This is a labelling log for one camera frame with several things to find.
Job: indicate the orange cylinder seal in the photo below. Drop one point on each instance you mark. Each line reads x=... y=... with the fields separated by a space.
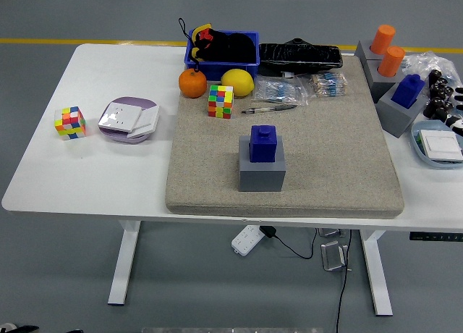
x=383 y=40
x=391 y=61

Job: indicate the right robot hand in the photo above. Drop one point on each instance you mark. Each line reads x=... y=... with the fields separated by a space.
x=456 y=123

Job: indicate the black plug adapter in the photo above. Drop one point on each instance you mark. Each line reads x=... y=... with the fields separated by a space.
x=268 y=231

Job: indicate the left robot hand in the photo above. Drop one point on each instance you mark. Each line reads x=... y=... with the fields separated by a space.
x=9 y=328

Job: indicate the light blue plate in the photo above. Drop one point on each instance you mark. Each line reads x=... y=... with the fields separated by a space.
x=434 y=125

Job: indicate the large metal bracket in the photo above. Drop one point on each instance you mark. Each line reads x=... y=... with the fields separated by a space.
x=332 y=257

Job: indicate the clear ballpoint pen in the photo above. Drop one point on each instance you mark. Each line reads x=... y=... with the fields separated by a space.
x=275 y=108

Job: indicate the bag of brown resistors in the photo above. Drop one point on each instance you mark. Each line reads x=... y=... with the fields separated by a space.
x=327 y=85

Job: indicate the dark brown small knob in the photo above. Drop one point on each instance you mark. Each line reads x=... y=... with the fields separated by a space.
x=448 y=105
x=438 y=102
x=430 y=111
x=442 y=83
x=448 y=91
x=435 y=74

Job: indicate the purple plate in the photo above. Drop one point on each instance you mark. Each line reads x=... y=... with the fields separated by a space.
x=124 y=139

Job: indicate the black table control panel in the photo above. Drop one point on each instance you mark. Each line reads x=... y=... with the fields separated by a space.
x=434 y=236

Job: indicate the small white switch panel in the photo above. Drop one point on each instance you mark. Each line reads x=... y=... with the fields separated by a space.
x=148 y=119

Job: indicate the colourful four-by-four puzzle cube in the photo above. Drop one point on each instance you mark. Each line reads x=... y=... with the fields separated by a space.
x=220 y=102

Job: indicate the orange fruit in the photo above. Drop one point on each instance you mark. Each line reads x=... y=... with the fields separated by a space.
x=192 y=84

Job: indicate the large white switch panel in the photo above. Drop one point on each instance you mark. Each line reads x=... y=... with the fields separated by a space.
x=119 y=117

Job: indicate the blue plastic bin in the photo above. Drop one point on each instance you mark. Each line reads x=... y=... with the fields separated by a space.
x=217 y=69

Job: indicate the yellow lemon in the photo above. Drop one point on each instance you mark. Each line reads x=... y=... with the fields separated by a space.
x=237 y=81

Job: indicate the white table leg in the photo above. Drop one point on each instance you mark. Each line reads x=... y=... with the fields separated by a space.
x=123 y=268
x=378 y=282

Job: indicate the bag of blue resistors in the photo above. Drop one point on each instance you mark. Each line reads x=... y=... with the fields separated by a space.
x=278 y=90

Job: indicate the colourful three-by-three puzzle cube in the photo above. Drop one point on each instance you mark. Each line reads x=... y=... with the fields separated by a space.
x=70 y=125

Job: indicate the small metal bracket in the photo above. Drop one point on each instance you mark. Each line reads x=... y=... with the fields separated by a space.
x=329 y=232

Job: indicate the grey seal holder block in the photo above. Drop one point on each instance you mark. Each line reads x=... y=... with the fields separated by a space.
x=380 y=87
x=394 y=116
x=260 y=177
x=362 y=50

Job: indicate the black cloth bag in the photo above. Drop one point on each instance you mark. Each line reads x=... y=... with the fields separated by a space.
x=231 y=47

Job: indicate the clear crumpled plastic bag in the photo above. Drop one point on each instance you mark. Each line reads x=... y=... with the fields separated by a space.
x=423 y=63

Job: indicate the grey-brown mat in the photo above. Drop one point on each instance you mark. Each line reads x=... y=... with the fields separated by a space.
x=217 y=166

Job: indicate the black plastic-wrapped bar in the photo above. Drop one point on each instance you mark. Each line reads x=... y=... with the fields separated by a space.
x=300 y=56

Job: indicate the white power strip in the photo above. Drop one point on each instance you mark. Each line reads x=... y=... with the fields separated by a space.
x=246 y=240

